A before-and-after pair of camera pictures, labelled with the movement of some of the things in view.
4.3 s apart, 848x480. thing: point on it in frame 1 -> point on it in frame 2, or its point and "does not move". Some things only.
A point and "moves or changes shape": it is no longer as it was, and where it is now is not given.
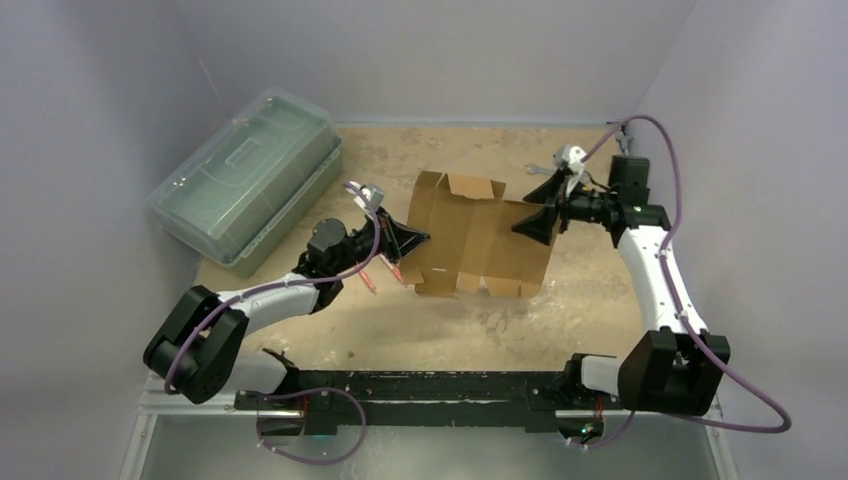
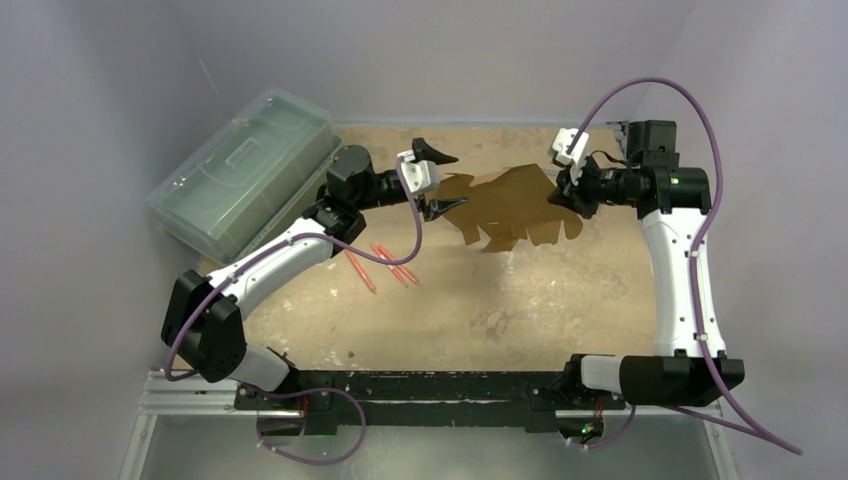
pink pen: (367, 280) does not move
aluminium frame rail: (157, 402) does not move
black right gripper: (561, 206) -> (582, 190)
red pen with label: (395, 270) does not move
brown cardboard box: (471, 238) moves or changes shape
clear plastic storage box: (265, 173) does not move
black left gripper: (396, 238) -> (436, 206)
